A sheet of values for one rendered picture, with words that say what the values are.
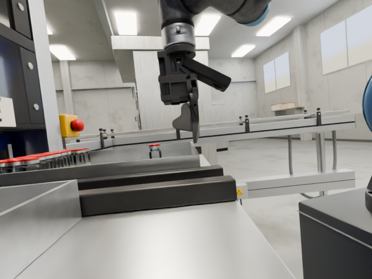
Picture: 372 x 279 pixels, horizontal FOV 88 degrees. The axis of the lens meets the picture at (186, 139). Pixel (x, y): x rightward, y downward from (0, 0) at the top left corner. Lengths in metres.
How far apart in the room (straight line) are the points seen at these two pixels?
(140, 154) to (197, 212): 0.37
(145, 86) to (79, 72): 8.03
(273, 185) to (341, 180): 0.47
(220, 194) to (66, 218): 0.13
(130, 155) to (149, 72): 2.44
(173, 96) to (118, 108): 9.69
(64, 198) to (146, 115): 2.63
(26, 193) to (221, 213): 0.17
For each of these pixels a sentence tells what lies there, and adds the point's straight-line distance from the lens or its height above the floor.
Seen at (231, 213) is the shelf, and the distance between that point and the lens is 0.17.
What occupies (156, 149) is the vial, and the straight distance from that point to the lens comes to 0.35.
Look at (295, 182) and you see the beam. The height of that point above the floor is 0.51.
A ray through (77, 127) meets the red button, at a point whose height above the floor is 0.99.
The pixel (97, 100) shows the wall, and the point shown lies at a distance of 10.30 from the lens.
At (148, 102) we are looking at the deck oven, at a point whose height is 1.37.
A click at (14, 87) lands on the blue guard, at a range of 0.58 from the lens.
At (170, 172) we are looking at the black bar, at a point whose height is 0.90.
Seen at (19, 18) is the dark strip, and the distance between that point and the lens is 0.67.
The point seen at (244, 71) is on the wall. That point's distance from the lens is 11.95.
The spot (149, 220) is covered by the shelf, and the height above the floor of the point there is 0.88.
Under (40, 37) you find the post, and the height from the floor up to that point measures 1.23.
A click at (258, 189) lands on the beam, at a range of 1.45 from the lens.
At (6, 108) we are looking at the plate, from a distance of 0.54.
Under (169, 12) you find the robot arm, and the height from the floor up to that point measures 1.19.
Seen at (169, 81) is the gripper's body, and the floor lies 1.05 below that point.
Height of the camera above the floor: 0.95
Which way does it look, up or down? 3 degrees down
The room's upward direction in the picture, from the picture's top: 6 degrees counter-clockwise
